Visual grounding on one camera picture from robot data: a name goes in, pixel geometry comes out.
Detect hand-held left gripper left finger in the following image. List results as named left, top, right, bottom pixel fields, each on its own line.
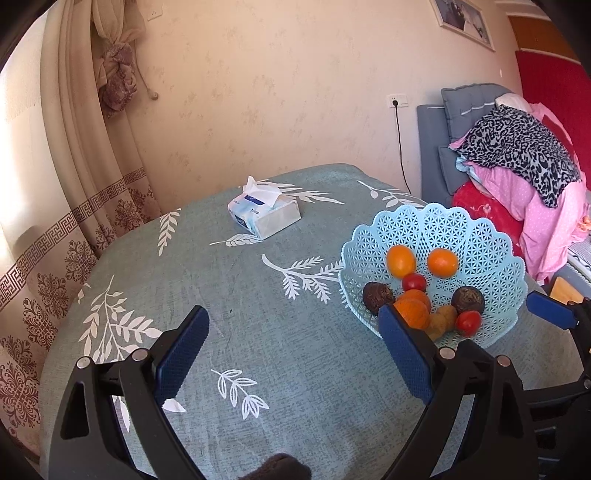
left=47, top=305, right=211, bottom=480

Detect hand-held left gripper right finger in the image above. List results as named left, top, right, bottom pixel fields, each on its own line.
left=378, top=305, right=541, bottom=480

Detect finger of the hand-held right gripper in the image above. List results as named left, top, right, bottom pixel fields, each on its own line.
left=525, top=374, right=591, bottom=416
left=526, top=291, right=591, bottom=333

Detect orange mandarin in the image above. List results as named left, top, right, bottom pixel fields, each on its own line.
left=427, top=248, right=459, bottom=278
left=386, top=245, right=416, bottom=278
left=401, top=289, right=432, bottom=310
left=394, top=299, right=431, bottom=330

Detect large round tan fruit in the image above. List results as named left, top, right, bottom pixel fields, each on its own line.
left=431, top=305, right=459, bottom=333

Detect dark brown wrinkled fruit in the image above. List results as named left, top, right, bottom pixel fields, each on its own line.
left=362, top=282, right=396, bottom=315
left=451, top=286, right=485, bottom=315

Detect light blue lattice basket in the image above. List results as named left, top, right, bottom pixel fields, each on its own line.
left=339, top=203, right=528, bottom=349

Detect person's left hand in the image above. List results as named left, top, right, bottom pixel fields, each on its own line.
left=240, top=453, right=312, bottom=480

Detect wooden stool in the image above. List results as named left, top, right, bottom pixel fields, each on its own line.
left=549, top=276, right=583, bottom=305

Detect pile of clothes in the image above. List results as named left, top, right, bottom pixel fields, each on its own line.
left=450, top=102, right=591, bottom=282

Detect red floral blanket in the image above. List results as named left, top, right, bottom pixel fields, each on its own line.
left=451, top=180, right=527, bottom=273

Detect white blue tissue pack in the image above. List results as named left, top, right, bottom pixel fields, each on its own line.
left=227, top=175, right=302, bottom=241

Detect leopard print cloth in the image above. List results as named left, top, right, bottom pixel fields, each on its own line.
left=455, top=106, right=581, bottom=209

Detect grey padded sofa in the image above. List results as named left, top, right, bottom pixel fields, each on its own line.
left=417, top=104, right=462, bottom=208

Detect beige patterned curtain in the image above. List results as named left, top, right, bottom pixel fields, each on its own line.
left=0, top=0, right=162, bottom=462

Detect white pillow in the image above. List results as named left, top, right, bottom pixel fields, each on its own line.
left=495, top=93, right=532, bottom=112

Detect red padded panel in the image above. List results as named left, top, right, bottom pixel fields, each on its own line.
left=515, top=48, right=591, bottom=167

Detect grey cushion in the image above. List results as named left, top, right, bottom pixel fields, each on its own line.
left=440, top=83, right=520, bottom=118

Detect mauve curtain tieback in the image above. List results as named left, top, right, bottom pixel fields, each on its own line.
left=90, top=0, right=160, bottom=114

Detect black power cable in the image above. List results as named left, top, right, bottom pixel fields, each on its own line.
left=394, top=104, right=411, bottom=195

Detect framed wall picture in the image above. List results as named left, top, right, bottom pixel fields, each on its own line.
left=429, top=0, right=496, bottom=51

